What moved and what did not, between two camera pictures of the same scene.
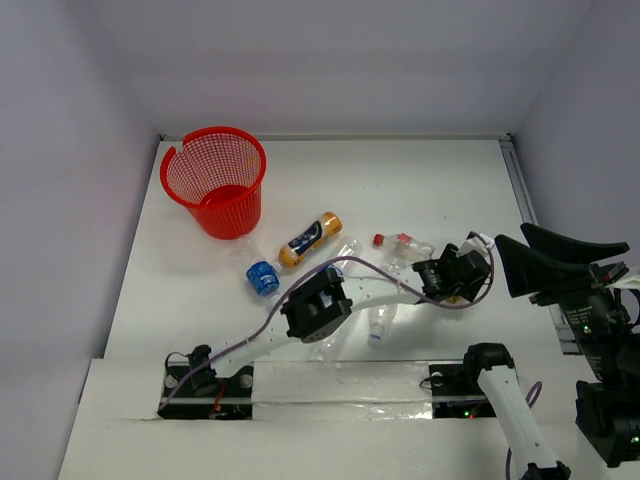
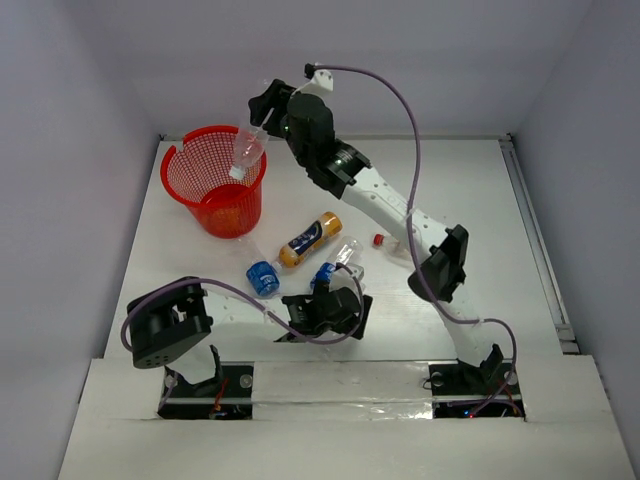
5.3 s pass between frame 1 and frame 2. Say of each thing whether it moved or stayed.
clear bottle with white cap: moved
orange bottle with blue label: stayed
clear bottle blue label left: stayed
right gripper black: moved
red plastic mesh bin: stayed
